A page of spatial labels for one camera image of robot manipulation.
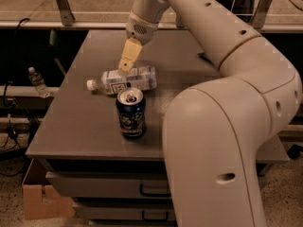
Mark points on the grey drawer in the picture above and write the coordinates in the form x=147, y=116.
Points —
x=141, y=211
x=136, y=185

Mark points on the small water bottle on ledge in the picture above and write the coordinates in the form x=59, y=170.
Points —
x=38, y=82

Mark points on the metal bracket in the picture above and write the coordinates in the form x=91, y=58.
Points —
x=178, y=21
x=258, y=20
x=67, y=16

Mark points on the blue soda can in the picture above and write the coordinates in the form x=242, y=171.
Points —
x=130, y=105

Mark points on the upper grey drawer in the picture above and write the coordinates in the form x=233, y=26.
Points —
x=136, y=185

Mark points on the left metal bracket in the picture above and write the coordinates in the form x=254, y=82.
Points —
x=67, y=16

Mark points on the lower grey drawer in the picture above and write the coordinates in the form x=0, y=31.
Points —
x=141, y=211

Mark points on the middle metal bracket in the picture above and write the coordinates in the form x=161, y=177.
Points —
x=178, y=21

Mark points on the right metal bracket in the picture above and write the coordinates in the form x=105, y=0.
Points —
x=258, y=20

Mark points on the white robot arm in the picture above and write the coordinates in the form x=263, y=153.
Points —
x=212, y=131

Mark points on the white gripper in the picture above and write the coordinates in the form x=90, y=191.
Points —
x=141, y=29

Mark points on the cardboard box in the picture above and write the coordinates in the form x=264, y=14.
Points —
x=41, y=200

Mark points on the grey drawer cabinet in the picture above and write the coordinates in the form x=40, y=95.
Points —
x=81, y=131

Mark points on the dark blue snack packet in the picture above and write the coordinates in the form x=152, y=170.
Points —
x=203, y=56

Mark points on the clear plastic water bottle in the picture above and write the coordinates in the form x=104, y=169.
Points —
x=111, y=83

